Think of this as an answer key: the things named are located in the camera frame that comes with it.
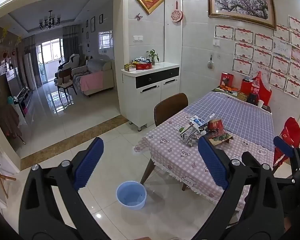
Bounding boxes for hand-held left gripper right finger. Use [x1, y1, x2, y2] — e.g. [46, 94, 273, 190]
[192, 135, 285, 240]

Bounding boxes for red canister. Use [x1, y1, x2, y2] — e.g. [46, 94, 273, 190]
[241, 78, 253, 96]

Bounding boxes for beige sofa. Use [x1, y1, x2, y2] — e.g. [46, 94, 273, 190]
[72, 55, 115, 97]

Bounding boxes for black chandelier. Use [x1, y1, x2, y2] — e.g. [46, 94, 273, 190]
[39, 10, 61, 30]

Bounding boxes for white standing air conditioner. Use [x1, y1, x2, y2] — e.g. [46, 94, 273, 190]
[24, 53, 37, 90]

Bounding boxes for blue plastic bucket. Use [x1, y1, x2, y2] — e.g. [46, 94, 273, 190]
[116, 180, 147, 210]

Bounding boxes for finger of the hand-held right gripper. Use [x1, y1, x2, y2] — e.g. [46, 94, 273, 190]
[275, 177, 298, 188]
[273, 135, 300, 178]

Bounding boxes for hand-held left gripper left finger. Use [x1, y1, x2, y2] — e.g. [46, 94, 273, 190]
[18, 137, 110, 240]

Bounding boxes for white sideboard cabinet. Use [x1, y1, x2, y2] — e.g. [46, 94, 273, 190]
[121, 62, 180, 132]

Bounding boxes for cola bottle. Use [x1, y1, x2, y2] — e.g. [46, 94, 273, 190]
[247, 76, 262, 104]

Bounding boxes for white blue crumpled packet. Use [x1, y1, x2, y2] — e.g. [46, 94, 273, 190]
[189, 115, 207, 127]

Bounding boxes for wall of award certificates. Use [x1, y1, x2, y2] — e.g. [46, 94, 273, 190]
[214, 15, 300, 99]

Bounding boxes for television stand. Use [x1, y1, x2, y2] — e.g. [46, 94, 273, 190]
[16, 87, 34, 111]

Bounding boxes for white massage chair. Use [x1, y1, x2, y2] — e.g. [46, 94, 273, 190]
[55, 54, 81, 83]

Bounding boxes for framed plum blossom painting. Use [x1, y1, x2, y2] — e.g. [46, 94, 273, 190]
[207, 0, 277, 30]

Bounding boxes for red box with dark print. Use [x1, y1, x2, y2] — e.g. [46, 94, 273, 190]
[220, 72, 234, 89]

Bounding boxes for dark wooden chair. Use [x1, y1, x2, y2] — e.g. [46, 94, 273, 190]
[55, 67, 78, 98]

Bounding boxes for patterned cloth bundle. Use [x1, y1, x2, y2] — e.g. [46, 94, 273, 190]
[132, 56, 152, 64]

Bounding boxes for television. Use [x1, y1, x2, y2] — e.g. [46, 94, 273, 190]
[6, 74, 24, 98]

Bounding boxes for red gift bag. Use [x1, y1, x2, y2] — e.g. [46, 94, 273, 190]
[251, 71, 272, 107]

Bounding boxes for pink round fan ornament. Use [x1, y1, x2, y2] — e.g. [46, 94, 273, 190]
[171, 0, 183, 23]

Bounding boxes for hanging patterned cloth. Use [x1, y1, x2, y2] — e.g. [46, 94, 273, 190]
[4, 100, 27, 145]

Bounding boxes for red paper cup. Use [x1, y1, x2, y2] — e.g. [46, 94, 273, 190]
[207, 118, 225, 132]

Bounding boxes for grey curtain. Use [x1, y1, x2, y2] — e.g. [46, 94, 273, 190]
[62, 25, 81, 63]

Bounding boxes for wooden rack leg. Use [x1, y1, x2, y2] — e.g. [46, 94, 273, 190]
[0, 172, 17, 198]

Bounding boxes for small green potted plant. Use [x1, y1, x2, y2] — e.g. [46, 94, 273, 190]
[147, 49, 159, 65]

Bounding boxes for table with checkered cloth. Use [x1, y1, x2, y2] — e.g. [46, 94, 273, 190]
[134, 91, 275, 205]

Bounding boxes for white blue printed carton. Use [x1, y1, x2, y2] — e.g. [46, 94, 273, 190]
[179, 124, 206, 147]

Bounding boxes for pink blanket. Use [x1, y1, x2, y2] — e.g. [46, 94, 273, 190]
[79, 71, 103, 92]

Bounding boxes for tray of oranges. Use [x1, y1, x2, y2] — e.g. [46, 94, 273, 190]
[216, 86, 239, 94]

